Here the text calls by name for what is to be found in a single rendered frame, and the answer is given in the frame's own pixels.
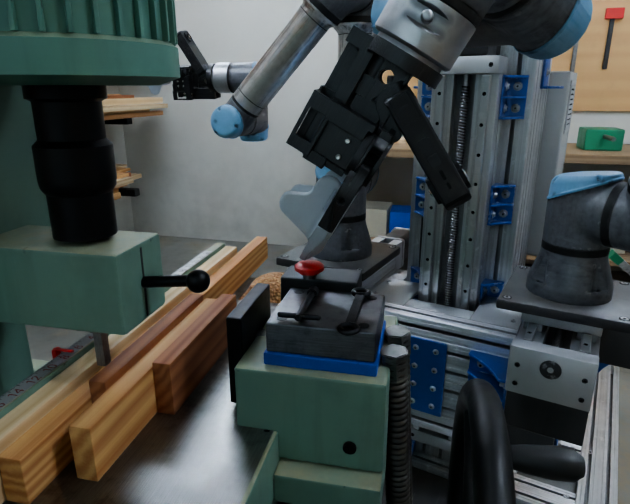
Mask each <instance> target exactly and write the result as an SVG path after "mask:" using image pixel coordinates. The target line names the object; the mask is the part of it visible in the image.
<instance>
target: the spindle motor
mask: <svg viewBox="0 0 630 504"><path fill-rule="evenodd" d="M176 45H178V39H177V26H176V13H175V0H0V85H106V86H154V85H162V84H164V83H167V82H170V81H173V80H176V79H179V78H180V65H179V52H178V48H177V47H176Z"/></svg>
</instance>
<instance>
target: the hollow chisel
mask: <svg viewBox="0 0 630 504"><path fill-rule="evenodd" d="M93 339H94V346H95V353H96V360H97V365H98V366H107V365H108V364H109V363H110V362H111V356H110V349H109V342H108V334H107V333H99V334H93Z"/></svg>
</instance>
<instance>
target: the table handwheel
mask: <svg viewBox="0 0 630 504"><path fill-rule="evenodd" d="M447 504H516V494H515V482H514V471H513V462H512V454H511V446H510V440H509V434H508V428H507V423H506V418H505V413H504V409H503V406H502V402H501V400H500V397H499V395H498V393H497V391H496V390H495V388H494V387H493V386H492V385H491V384H490V383H489V382H488V381H486V380H484V379H480V378H474V379H471V380H469V381H467V382H466V383H465V384H464V385H463V386H462V388H461V391H460V393H459V396H458V400H457V404H456V410H455V416H454V423H453V431H452V440H451V451H450V462H449V475H448V491H447Z"/></svg>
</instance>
